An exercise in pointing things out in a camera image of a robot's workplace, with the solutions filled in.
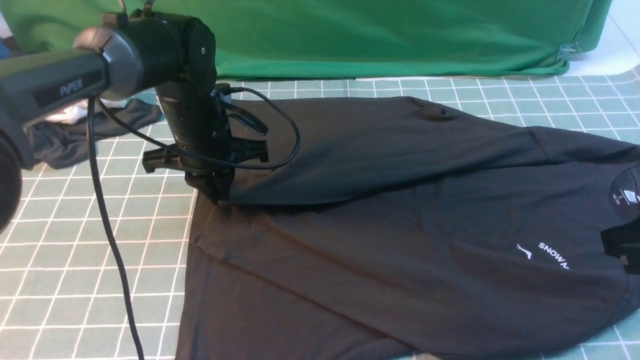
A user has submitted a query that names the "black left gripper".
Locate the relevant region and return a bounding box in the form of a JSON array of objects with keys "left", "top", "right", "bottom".
[{"left": 142, "top": 82, "right": 269, "bottom": 205}]

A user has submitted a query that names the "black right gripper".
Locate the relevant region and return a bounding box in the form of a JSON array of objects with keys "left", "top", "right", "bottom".
[{"left": 600, "top": 219, "right": 640, "bottom": 275}]

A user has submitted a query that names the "dark gray long-sleeve top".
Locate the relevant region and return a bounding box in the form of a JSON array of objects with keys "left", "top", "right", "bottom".
[{"left": 174, "top": 96, "right": 639, "bottom": 360}]

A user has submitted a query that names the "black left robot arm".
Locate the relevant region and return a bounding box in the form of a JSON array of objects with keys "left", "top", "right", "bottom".
[{"left": 1, "top": 3, "right": 269, "bottom": 228}]

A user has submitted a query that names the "crumpled white cloth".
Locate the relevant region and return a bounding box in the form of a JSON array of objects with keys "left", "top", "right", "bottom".
[{"left": 45, "top": 100, "right": 89, "bottom": 125}]

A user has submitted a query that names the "crumpled dark gray garment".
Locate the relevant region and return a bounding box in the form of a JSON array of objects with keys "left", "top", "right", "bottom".
[{"left": 25, "top": 98, "right": 163, "bottom": 170}]

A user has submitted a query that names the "metal binder clip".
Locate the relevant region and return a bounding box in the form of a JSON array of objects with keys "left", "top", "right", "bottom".
[{"left": 556, "top": 42, "right": 583, "bottom": 62}]

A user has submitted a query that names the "teal checkered tablecloth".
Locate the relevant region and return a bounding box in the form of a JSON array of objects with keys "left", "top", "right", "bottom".
[{"left": 0, "top": 67, "right": 639, "bottom": 360}]

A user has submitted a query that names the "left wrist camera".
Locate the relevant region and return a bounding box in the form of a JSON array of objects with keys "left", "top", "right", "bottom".
[{"left": 210, "top": 82, "right": 233, "bottom": 104}]

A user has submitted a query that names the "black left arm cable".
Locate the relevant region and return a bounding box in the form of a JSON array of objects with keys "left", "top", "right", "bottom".
[{"left": 86, "top": 86, "right": 301, "bottom": 360}]

